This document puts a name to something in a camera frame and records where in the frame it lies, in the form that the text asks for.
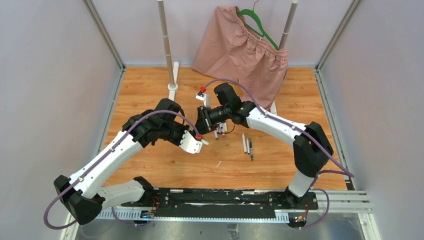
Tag aluminium frame right post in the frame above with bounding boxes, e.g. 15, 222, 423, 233
315, 0, 363, 72

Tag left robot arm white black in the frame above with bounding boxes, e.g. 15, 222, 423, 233
48, 98, 203, 225

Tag grey garment rack pole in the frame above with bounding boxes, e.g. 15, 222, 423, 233
279, 0, 299, 49
157, 0, 174, 85

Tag purple cap white marker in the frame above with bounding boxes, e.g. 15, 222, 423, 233
218, 123, 226, 137

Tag pink shorts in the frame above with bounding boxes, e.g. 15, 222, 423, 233
191, 5, 289, 110

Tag aluminium frame left post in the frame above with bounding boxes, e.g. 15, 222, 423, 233
82, 0, 126, 71

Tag white garment rack foot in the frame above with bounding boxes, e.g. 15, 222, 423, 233
269, 101, 278, 115
167, 61, 180, 101

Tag white garment rack left foot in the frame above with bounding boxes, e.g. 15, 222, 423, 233
167, 61, 180, 101

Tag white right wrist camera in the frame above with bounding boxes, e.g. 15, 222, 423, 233
195, 92, 211, 108

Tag red cap white marker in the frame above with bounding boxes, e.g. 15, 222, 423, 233
245, 138, 251, 155

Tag grey clear-cap pen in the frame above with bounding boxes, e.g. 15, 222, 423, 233
248, 137, 254, 161

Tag grey garment rack right pole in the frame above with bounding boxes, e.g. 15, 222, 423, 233
279, 0, 299, 49

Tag white garment rack right foot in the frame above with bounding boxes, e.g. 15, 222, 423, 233
269, 101, 278, 115

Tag green clothes hanger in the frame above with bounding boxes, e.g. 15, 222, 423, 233
236, 0, 280, 51

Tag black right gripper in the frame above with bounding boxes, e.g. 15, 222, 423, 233
192, 105, 231, 138

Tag grey garment rack left pole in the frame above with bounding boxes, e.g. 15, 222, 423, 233
157, 0, 174, 85

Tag aluminium frame post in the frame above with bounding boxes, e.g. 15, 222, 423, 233
315, 0, 363, 72
82, 0, 126, 71

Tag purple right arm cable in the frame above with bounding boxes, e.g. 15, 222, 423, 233
199, 78, 355, 230

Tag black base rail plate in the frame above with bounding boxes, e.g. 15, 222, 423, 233
123, 188, 319, 221

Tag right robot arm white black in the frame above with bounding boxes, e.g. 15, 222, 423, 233
195, 83, 334, 209

